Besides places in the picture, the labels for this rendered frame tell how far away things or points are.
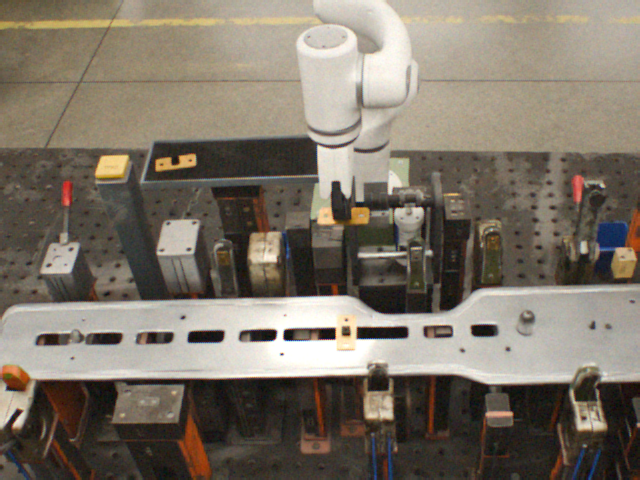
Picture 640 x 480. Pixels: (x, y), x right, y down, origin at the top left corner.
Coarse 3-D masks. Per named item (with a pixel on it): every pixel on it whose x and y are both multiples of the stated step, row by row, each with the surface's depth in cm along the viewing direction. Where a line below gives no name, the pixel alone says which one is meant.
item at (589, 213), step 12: (588, 180) 147; (600, 180) 147; (588, 192) 146; (600, 192) 146; (588, 204) 149; (600, 204) 144; (588, 216) 151; (600, 216) 149; (576, 228) 153; (588, 228) 152; (576, 240) 153; (588, 240) 155; (576, 252) 155
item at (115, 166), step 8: (104, 160) 169; (112, 160) 169; (120, 160) 169; (104, 168) 168; (112, 168) 167; (120, 168) 167; (96, 176) 167; (104, 176) 167; (112, 176) 167; (120, 176) 167
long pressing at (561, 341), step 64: (0, 320) 162; (64, 320) 160; (128, 320) 159; (192, 320) 158; (256, 320) 157; (320, 320) 156; (384, 320) 155; (448, 320) 154; (512, 320) 153; (576, 320) 152; (512, 384) 144
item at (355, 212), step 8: (328, 208) 136; (352, 208) 135; (360, 208) 135; (320, 216) 135; (352, 216) 134; (368, 216) 134; (320, 224) 134; (328, 224) 133; (336, 224) 133; (344, 224) 133; (352, 224) 133; (360, 224) 133
